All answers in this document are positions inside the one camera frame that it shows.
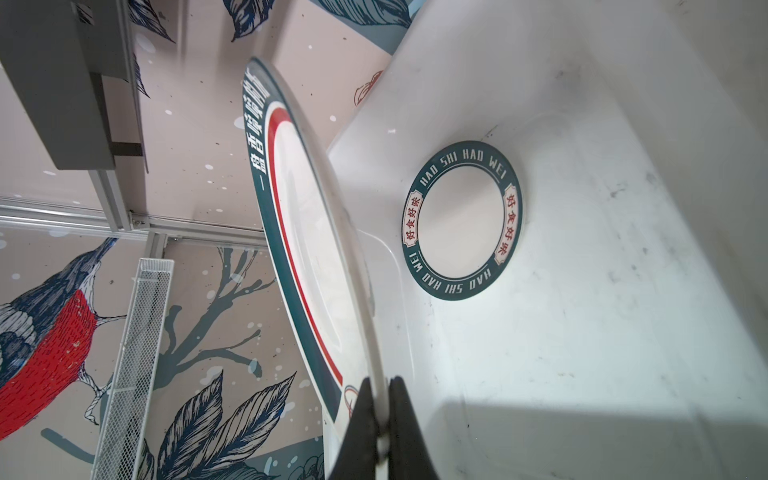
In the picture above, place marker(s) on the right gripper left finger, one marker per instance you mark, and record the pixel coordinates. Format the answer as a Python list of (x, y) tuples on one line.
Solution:
[(358, 456)]

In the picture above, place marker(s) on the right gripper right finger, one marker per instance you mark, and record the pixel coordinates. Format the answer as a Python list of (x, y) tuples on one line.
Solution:
[(408, 456)]

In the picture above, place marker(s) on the green red rim plate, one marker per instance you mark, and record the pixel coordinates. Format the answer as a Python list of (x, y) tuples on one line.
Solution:
[(314, 249)]

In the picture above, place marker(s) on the small green rim plate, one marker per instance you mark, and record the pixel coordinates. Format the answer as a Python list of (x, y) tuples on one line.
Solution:
[(461, 221)]

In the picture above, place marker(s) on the white plastic bin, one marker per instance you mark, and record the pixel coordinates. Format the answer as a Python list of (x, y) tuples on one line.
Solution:
[(627, 336)]

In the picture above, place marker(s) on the white mesh wall shelf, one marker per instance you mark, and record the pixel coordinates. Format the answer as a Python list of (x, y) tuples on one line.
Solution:
[(121, 452)]

